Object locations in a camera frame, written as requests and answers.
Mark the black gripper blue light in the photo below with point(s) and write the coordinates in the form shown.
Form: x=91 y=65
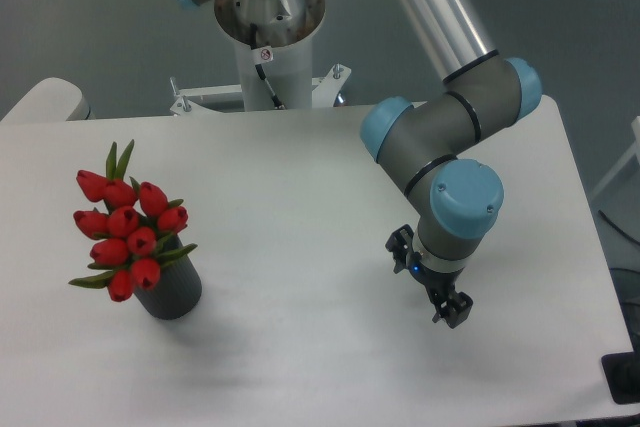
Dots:
x=437 y=275

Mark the red tulip bouquet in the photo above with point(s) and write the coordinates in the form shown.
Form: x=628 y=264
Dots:
x=139 y=222

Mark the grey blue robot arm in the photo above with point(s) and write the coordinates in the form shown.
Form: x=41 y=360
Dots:
x=419 y=147

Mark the dark grey ribbed vase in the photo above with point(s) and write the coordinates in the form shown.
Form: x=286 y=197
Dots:
x=166 y=291

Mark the black box at table corner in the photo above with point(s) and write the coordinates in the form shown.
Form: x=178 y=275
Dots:
x=622 y=376

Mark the white furniture leg right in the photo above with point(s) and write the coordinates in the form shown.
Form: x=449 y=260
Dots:
x=624 y=167

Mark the white chair edge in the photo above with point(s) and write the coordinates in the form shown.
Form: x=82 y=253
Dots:
x=51 y=100

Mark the white metal base frame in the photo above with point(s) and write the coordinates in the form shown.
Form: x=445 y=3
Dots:
x=326 y=92

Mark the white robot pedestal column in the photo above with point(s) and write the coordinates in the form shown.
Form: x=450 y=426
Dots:
x=273 y=45

